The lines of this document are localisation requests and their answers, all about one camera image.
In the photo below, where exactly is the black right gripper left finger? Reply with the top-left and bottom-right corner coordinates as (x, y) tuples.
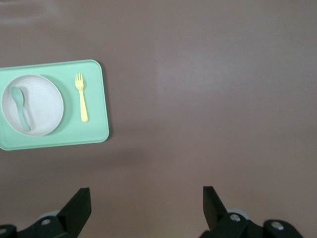
(0, 187), (92, 238)

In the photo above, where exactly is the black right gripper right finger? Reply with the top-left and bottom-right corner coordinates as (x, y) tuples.
(198, 185), (304, 238)

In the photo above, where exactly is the round beige plate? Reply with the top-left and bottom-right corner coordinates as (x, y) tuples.
(1, 74), (64, 137)

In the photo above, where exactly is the yellow plastic fork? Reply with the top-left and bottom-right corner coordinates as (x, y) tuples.
(75, 72), (89, 123)

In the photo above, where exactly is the light green rectangular tray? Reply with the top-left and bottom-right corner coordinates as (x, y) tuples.
(0, 59), (110, 151)

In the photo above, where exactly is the green plastic spoon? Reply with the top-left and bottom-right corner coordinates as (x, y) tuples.
(9, 86), (32, 132)

